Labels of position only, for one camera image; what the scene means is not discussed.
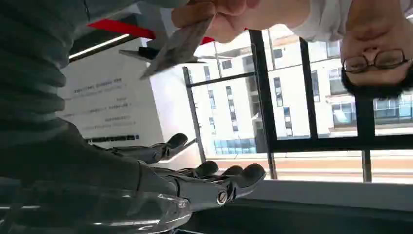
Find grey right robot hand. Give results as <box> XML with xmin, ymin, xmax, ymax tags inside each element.
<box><xmin>0</xmin><ymin>119</ymin><xmax>267</xmax><ymax>234</ymax></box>

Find person's left hand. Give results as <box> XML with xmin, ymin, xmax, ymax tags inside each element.
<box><xmin>171</xmin><ymin>0</ymin><xmax>272</xmax><ymax>44</ymax></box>

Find white sign board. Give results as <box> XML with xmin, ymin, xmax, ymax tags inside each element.
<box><xmin>56</xmin><ymin>39</ymin><xmax>165</xmax><ymax>149</ymax></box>

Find red bar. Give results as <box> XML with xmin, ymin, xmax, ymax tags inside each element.
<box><xmin>87</xmin><ymin>19</ymin><xmax>215</xmax><ymax>45</ymax></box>

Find white building outside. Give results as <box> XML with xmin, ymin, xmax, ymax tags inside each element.
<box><xmin>187</xmin><ymin>24</ymin><xmax>413</xmax><ymax>156</ymax></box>

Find person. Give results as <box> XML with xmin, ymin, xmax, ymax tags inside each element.
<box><xmin>171</xmin><ymin>0</ymin><xmax>413</xmax><ymax>99</ymax></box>

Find black eyeglasses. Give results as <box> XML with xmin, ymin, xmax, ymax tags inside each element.
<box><xmin>342</xmin><ymin>48</ymin><xmax>413</xmax><ymax>74</ymax></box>

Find black window frame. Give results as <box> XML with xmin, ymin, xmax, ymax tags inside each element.
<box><xmin>182</xmin><ymin>29</ymin><xmax>413</xmax><ymax>184</ymax></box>

